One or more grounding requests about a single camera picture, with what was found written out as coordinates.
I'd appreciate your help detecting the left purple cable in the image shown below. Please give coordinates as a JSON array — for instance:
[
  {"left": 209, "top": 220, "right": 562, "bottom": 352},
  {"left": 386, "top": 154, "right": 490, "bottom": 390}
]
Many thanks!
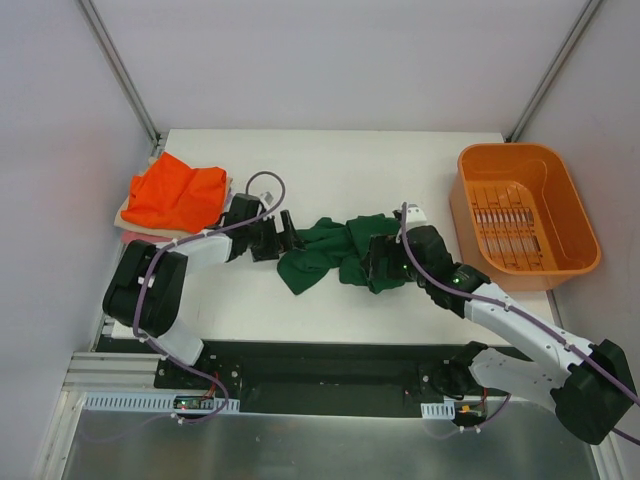
[{"left": 79, "top": 171, "right": 287, "bottom": 444}]

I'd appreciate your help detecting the right aluminium frame post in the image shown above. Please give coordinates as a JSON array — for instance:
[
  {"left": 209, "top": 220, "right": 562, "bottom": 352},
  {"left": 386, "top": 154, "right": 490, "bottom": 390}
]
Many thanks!
[{"left": 504, "top": 0, "right": 607, "bottom": 143}]

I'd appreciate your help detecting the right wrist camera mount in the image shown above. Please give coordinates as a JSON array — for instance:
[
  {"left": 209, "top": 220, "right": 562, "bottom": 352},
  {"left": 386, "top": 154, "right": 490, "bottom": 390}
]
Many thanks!
[{"left": 400, "top": 203, "right": 429, "bottom": 231}]

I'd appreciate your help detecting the right white cable duct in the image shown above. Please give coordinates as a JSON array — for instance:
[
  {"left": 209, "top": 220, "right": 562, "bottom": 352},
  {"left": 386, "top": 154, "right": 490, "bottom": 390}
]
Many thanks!
[{"left": 420, "top": 401, "right": 456, "bottom": 421}]

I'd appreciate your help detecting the aluminium frame post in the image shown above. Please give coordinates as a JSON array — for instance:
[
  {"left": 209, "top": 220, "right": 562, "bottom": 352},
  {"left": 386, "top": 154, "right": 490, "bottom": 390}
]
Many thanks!
[
  {"left": 504, "top": 0, "right": 607, "bottom": 143},
  {"left": 76, "top": 0, "right": 162, "bottom": 146}
]

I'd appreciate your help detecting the orange folded t shirt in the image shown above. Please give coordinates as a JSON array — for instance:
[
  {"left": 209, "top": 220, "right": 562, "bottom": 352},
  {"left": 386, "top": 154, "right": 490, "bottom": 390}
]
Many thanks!
[{"left": 120, "top": 152, "right": 228, "bottom": 235}]

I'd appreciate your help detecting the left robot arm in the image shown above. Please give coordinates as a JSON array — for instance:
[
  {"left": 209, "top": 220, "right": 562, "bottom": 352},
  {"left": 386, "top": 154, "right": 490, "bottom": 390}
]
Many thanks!
[{"left": 102, "top": 194, "right": 304, "bottom": 389}]

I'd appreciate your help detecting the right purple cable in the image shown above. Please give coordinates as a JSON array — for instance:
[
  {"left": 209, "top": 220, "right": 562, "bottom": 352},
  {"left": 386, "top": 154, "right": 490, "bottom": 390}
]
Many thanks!
[{"left": 397, "top": 202, "right": 640, "bottom": 449}]

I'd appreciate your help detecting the left aluminium frame post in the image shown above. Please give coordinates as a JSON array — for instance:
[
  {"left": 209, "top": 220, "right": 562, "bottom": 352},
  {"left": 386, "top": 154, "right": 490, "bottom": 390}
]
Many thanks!
[{"left": 76, "top": 0, "right": 162, "bottom": 146}]

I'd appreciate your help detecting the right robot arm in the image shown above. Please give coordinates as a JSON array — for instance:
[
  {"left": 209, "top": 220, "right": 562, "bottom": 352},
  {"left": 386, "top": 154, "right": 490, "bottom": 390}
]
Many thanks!
[{"left": 362, "top": 225, "right": 639, "bottom": 445}]

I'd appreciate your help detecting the beige folded t shirt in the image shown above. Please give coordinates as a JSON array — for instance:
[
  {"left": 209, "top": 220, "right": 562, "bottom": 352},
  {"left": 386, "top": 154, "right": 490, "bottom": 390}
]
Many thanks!
[{"left": 113, "top": 156, "right": 237, "bottom": 239}]

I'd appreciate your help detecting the left white cable duct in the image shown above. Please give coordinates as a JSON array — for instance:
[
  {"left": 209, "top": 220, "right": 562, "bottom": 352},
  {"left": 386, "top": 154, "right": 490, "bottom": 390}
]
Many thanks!
[{"left": 84, "top": 392, "right": 240, "bottom": 415}]

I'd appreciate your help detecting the white cable duct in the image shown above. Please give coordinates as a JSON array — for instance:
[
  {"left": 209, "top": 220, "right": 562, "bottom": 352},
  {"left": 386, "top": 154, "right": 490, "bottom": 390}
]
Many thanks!
[
  {"left": 420, "top": 401, "right": 456, "bottom": 421},
  {"left": 84, "top": 392, "right": 240, "bottom": 415}
]

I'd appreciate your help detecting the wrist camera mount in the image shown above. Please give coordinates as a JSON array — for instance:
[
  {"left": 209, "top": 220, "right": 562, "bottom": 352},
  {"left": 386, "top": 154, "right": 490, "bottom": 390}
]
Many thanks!
[
  {"left": 258, "top": 191, "right": 275, "bottom": 209},
  {"left": 400, "top": 203, "right": 429, "bottom": 231}
]

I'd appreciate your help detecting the dark green t shirt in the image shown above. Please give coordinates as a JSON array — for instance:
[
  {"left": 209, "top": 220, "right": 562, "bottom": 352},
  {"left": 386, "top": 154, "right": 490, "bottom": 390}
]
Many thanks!
[{"left": 277, "top": 214, "right": 405, "bottom": 295}]

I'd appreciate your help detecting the purple cable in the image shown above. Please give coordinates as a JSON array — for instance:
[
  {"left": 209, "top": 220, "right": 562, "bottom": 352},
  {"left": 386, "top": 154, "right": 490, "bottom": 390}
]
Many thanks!
[
  {"left": 397, "top": 202, "right": 640, "bottom": 449},
  {"left": 79, "top": 171, "right": 287, "bottom": 444}
]

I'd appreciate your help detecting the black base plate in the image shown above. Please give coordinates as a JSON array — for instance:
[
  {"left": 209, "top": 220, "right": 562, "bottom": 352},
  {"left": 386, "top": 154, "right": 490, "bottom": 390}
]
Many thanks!
[{"left": 94, "top": 337, "right": 506, "bottom": 417}]

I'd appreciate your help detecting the pink folded t shirt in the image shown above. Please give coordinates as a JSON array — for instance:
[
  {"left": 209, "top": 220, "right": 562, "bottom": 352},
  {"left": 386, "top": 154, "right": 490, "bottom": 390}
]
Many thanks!
[{"left": 120, "top": 230, "right": 170, "bottom": 245}]

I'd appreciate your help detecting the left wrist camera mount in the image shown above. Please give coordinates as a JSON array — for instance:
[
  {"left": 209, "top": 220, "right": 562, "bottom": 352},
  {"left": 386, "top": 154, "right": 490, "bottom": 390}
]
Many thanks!
[{"left": 258, "top": 191, "right": 275, "bottom": 209}]

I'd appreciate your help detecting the orange plastic basket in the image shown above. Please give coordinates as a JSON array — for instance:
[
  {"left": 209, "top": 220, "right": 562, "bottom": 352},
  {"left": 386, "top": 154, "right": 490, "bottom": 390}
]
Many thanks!
[{"left": 449, "top": 143, "right": 601, "bottom": 292}]

